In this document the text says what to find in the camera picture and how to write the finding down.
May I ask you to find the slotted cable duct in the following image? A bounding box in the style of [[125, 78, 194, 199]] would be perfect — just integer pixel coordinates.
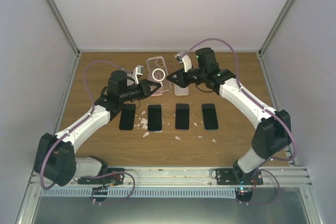
[[40, 187, 236, 199]]

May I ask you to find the purple phone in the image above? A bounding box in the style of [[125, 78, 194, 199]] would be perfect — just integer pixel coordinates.
[[175, 103, 190, 130]]

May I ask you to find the white debris pile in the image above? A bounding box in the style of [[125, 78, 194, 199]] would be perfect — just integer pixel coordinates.
[[133, 111, 150, 138]]

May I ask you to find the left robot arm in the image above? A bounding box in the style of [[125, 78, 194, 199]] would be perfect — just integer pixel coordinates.
[[33, 70, 163, 190]]

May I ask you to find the cream cased phone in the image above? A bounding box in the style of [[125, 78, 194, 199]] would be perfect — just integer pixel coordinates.
[[173, 74, 189, 96]]

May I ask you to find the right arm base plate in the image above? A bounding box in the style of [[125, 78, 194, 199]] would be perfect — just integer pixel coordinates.
[[210, 168, 264, 186]]

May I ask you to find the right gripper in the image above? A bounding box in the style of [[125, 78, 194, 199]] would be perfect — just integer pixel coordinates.
[[166, 67, 206, 89]]

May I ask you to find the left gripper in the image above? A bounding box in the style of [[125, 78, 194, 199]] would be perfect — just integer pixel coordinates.
[[120, 79, 162, 102]]

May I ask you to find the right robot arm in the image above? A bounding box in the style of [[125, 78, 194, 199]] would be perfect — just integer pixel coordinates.
[[175, 48, 294, 185]]

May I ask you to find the clear magsafe phone case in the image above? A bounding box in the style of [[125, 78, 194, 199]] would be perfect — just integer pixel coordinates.
[[146, 56, 172, 92]]

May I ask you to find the aluminium front rail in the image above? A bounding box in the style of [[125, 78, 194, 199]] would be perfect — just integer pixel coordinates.
[[28, 165, 313, 189]]

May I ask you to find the blue phone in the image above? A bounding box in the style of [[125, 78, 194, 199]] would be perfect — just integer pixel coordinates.
[[148, 104, 162, 132]]

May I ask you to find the bare black phone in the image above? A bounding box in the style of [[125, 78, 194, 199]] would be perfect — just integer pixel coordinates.
[[202, 103, 218, 130]]

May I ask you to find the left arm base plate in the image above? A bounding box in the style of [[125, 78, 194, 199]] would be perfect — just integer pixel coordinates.
[[75, 168, 125, 186]]

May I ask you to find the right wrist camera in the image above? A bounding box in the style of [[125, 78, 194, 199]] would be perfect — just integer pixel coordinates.
[[175, 51, 193, 72]]

